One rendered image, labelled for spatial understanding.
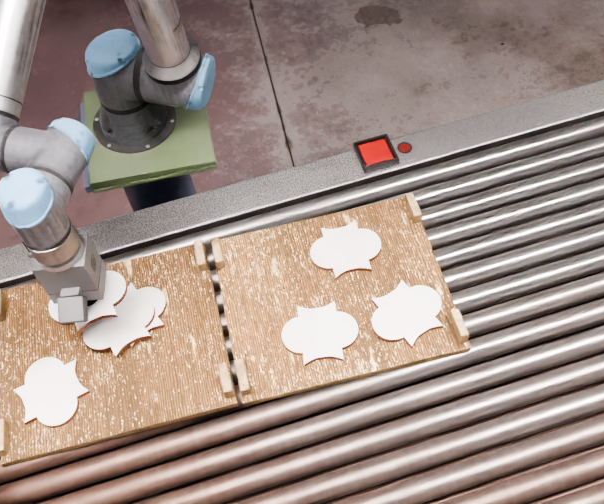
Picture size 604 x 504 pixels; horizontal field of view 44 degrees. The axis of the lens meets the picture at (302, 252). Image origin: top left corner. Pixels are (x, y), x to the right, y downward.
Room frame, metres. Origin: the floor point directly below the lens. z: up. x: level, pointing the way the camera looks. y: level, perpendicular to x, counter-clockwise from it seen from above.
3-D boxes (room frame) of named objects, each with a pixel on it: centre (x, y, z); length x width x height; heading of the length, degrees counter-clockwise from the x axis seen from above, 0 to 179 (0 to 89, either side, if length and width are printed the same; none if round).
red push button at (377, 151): (1.04, -0.18, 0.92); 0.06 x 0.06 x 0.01; 10
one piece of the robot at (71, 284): (0.68, 0.38, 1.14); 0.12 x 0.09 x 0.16; 177
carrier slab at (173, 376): (0.66, 0.37, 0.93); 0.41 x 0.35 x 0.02; 97
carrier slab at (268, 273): (0.71, -0.05, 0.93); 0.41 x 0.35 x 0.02; 96
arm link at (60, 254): (0.70, 0.38, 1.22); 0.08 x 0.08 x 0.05
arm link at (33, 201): (0.71, 0.38, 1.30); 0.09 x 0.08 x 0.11; 159
